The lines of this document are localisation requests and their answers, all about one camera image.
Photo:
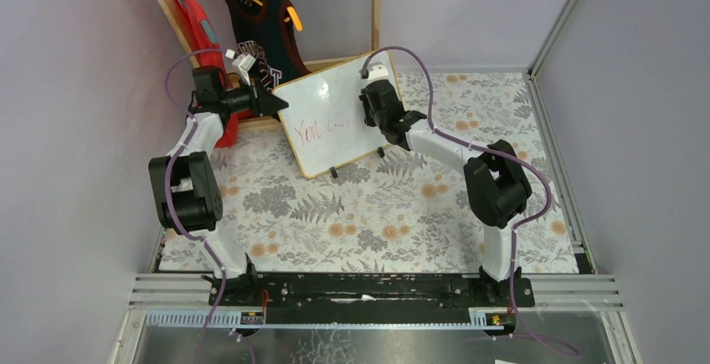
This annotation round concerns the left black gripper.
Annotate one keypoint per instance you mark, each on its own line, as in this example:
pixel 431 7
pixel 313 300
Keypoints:
pixel 254 99

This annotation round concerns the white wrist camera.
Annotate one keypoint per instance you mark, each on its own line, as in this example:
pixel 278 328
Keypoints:
pixel 242 63
pixel 376 72

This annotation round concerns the wooden clothes rack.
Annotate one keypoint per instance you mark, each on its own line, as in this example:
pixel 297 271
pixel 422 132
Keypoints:
pixel 332 31

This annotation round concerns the aluminium frame rails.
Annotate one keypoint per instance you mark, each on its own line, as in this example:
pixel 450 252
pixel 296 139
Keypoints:
pixel 616 248

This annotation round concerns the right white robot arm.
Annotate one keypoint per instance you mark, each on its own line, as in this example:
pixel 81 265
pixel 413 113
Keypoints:
pixel 497 188

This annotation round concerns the red tank top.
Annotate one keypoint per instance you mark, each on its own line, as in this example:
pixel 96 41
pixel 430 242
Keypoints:
pixel 195 32

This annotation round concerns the dark navy basketball jersey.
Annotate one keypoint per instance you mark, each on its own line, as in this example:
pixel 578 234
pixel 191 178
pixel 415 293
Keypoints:
pixel 272 43

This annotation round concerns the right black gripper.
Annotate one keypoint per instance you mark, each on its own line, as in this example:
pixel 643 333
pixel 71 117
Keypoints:
pixel 376 95

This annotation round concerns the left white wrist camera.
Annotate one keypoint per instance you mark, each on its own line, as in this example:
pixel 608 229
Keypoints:
pixel 242 63

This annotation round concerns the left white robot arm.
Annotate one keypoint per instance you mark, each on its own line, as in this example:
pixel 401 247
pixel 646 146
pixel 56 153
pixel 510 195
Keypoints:
pixel 185 190

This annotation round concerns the yellow framed whiteboard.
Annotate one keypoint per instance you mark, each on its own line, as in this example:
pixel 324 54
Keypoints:
pixel 324 122

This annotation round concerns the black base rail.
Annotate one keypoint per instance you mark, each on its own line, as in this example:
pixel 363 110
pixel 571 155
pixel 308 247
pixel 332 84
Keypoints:
pixel 408 295

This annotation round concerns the white slotted cable duct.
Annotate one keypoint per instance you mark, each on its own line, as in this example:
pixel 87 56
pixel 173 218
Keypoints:
pixel 466 319

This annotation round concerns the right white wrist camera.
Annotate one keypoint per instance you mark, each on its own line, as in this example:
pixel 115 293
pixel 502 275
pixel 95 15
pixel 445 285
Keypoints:
pixel 376 72

